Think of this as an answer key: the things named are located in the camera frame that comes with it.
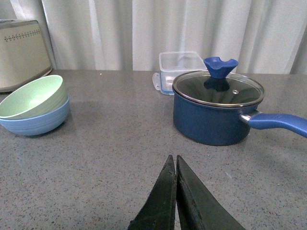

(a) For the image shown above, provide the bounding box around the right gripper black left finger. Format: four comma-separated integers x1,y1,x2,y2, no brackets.
128,155,177,230

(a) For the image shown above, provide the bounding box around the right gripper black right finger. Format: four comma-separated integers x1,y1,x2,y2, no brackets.
177,155,244,230

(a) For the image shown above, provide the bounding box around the green plastic bowl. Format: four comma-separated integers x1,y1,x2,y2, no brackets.
0,75,68,120

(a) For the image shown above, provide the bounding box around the blue plastic bowl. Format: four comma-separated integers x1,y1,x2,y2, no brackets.
0,97,70,136

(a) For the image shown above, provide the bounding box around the dark blue saucepan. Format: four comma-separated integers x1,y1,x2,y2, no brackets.
173,93,307,146

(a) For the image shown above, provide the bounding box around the glass pot lid blue knob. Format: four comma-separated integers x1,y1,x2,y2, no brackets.
173,57,264,108

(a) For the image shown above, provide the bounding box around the clear plastic food container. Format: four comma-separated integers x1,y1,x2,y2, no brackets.
152,51,207,95

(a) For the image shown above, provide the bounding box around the white pleated curtain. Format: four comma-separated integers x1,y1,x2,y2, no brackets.
0,0,307,74

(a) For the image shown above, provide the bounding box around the cream two-slot toaster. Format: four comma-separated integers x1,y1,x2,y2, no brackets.
0,19,52,92

